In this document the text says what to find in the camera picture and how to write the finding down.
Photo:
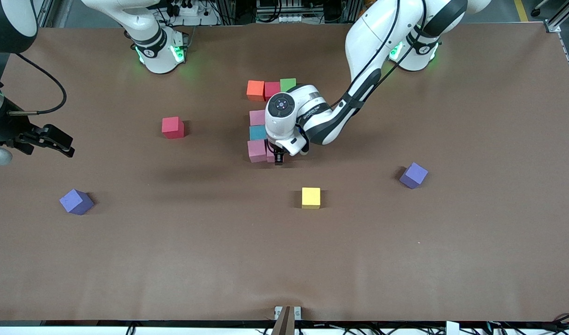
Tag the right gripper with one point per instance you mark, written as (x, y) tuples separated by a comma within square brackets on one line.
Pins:
[(5, 126)]

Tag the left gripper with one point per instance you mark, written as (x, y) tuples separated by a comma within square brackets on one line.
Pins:
[(279, 157)]

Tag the pink foam cube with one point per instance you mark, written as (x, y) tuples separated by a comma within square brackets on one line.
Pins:
[(256, 151), (270, 157), (256, 117)]

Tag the blue foam cube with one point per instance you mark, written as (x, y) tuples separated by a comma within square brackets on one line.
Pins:
[(257, 133)]

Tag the yellow foam cube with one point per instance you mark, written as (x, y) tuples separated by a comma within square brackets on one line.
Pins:
[(311, 197)]

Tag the red foam cube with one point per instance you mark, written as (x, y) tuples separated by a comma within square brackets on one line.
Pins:
[(271, 90), (172, 127)]

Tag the orange foam cube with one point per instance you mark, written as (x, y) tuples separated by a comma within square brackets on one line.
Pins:
[(255, 90)]

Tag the green foam cube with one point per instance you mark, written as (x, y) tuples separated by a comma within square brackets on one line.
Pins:
[(287, 83)]

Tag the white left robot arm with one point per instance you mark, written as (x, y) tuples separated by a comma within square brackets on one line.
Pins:
[(321, 121)]

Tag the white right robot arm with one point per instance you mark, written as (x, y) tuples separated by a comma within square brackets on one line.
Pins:
[(156, 51)]

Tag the purple foam cube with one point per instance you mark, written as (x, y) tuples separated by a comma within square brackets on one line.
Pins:
[(413, 175), (76, 201)]

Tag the brown paper table cover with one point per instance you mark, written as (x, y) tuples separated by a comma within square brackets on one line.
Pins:
[(284, 270)]

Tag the white power strip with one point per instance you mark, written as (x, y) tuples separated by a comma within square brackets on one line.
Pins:
[(289, 18), (205, 19)]

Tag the brown vertical bar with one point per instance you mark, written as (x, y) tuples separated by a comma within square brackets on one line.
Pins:
[(284, 323)]

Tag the small white block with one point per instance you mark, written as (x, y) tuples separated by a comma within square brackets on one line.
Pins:
[(452, 328)]

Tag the aluminium frame profile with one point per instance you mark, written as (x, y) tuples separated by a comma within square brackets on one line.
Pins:
[(557, 22), (44, 14)]

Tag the silver metal bracket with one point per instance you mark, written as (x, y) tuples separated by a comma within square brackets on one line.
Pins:
[(297, 312)]

